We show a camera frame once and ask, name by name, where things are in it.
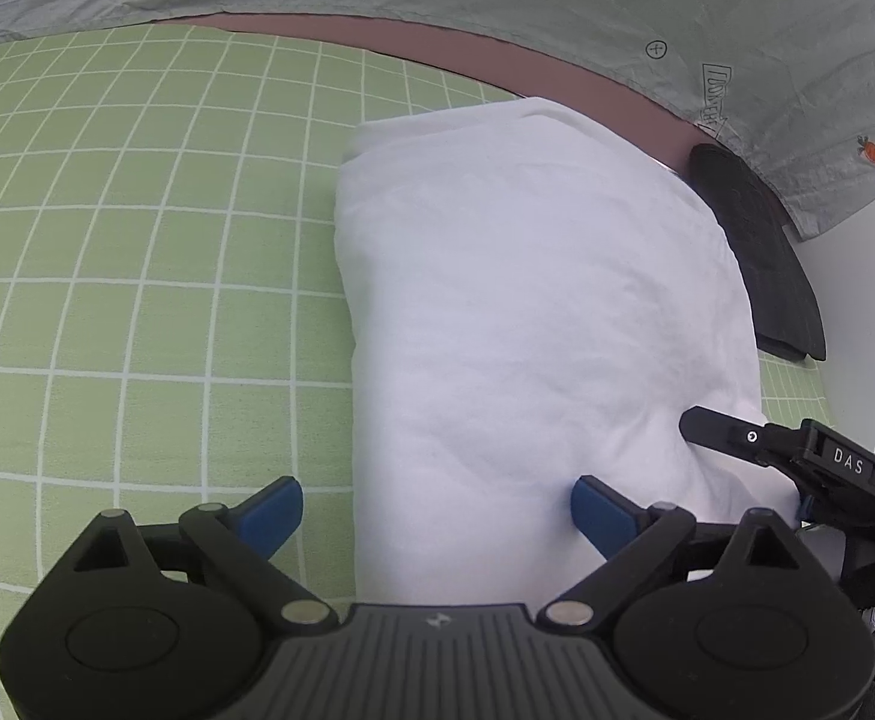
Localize black folded garment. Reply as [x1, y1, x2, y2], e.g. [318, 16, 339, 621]
[688, 142, 828, 363]

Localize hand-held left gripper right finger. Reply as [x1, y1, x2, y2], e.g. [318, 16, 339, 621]
[537, 475, 823, 629]

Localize white pants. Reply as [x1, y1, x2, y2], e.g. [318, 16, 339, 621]
[332, 97, 802, 605]

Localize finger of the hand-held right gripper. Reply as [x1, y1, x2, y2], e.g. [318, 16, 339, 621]
[679, 405, 770, 467]

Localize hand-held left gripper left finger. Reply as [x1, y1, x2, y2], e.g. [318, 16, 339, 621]
[68, 475, 338, 629]

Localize green grid mat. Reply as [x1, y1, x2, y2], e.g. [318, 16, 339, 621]
[0, 21, 829, 720]

